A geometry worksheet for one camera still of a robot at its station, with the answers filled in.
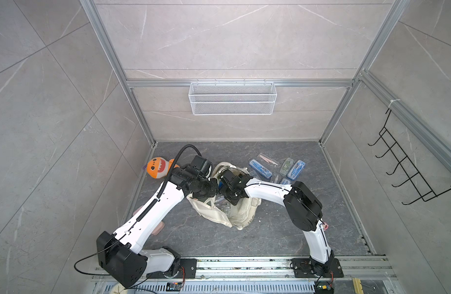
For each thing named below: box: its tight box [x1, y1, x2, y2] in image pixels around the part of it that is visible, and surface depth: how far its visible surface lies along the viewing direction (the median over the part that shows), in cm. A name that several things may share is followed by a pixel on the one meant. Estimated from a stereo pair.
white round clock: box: [110, 282, 129, 294], surface depth 67 cm
